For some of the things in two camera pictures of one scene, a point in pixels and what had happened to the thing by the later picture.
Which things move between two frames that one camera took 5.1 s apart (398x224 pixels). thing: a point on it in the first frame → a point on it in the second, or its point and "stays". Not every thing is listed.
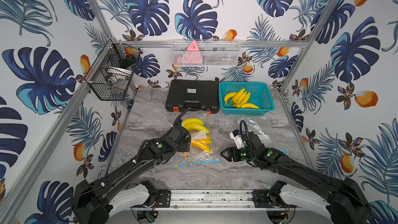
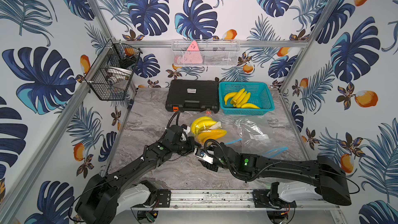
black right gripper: x=231 y=150 → x=210 y=167
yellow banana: x=237 y=95 stays
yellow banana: x=250 y=106 stays
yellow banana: x=229 y=95 stays
